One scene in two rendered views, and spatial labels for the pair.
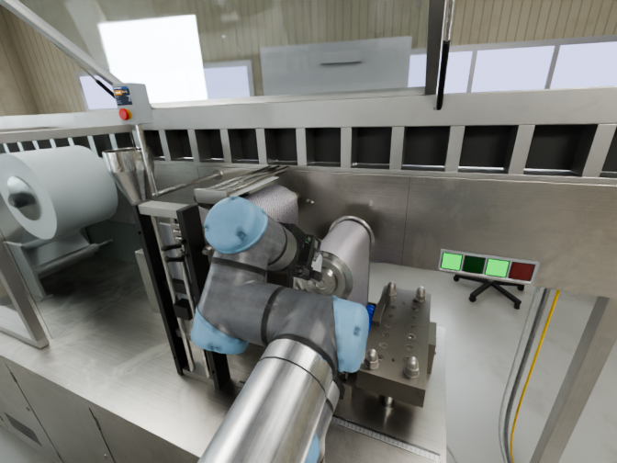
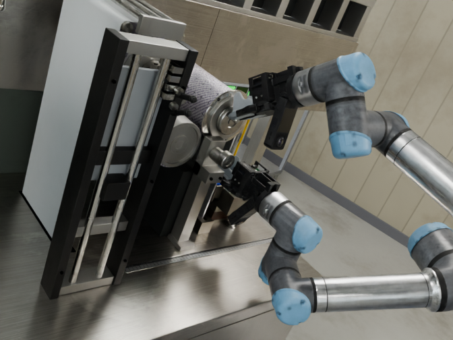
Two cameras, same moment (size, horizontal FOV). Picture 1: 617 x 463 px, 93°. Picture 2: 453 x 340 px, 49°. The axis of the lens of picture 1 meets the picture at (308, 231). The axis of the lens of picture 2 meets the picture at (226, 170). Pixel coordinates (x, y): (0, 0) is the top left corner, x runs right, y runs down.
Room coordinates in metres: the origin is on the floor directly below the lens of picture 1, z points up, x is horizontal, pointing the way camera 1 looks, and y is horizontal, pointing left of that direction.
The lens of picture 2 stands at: (0.22, 1.07, 1.64)
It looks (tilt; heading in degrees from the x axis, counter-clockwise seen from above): 24 degrees down; 287
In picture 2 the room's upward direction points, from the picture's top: 22 degrees clockwise
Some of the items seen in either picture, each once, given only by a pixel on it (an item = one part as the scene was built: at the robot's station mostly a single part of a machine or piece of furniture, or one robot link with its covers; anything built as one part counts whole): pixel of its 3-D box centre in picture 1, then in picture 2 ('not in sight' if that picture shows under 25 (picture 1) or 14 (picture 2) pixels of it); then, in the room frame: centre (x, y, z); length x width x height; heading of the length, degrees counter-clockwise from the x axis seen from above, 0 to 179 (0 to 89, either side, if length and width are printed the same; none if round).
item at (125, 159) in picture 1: (129, 159); not in sight; (1.00, 0.59, 1.50); 0.14 x 0.14 x 0.06
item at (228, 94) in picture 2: (323, 277); (226, 117); (0.62, -0.03, 1.25); 0.15 x 0.01 x 0.15; 66
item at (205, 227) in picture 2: (356, 352); (177, 198); (0.70, -0.14, 0.92); 0.28 x 0.04 x 0.04; 156
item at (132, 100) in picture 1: (130, 104); not in sight; (0.86, 0.46, 1.66); 0.07 x 0.07 x 0.10; 67
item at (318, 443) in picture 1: (303, 432); (296, 228); (0.34, 0.02, 1.11); 0.11 x 0.08 x 0.09; 156
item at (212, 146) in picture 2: not in sight; (199, 195); (0.59, 0.02, 1.05); 0.06 x 0.05 x 0.31; 156
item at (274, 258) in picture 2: not in sight; (280, 265); (0.33, 0.04, 1.01); 0.11 x 0.08 x 0.11; 121
